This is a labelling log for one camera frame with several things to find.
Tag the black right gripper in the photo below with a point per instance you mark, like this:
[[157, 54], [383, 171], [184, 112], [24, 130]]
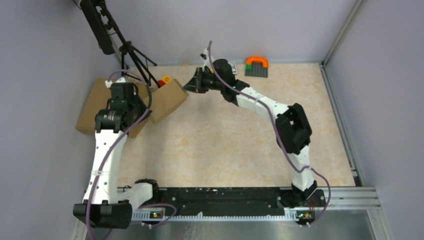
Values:
[[195, 84]]

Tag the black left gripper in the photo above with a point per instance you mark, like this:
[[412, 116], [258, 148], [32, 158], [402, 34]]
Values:
[[138, 98]]

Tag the brown cardboard box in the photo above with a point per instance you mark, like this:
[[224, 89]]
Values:
[[166, 99]]

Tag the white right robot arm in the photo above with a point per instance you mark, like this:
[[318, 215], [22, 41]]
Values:
[[290, 123]]

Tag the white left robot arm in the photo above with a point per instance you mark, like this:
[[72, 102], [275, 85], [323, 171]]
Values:
[[103, 206]]

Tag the stack of folded cardboard boxes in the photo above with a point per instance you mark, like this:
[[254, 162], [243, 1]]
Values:
[[97, 100]]

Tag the yellow round toy disc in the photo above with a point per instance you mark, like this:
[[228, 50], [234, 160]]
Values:
[[166, 79]]

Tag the red round toy disc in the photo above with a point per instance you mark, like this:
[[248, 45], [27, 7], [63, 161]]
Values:
[[161, 83]]

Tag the blue playing card deck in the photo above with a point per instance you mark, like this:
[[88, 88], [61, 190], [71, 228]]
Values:
[[233, 67]]

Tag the orange arch toy piece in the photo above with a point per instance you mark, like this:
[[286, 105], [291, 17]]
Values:
[[258, 60]]

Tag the grey building baseplate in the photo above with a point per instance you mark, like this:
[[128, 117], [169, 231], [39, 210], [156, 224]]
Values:
[[257, 71]]

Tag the black camera tripod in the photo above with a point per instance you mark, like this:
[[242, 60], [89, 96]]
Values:
[[111, 41]]

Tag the aluminium frame rail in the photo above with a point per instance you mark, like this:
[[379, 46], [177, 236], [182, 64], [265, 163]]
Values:
[[336, 198]]

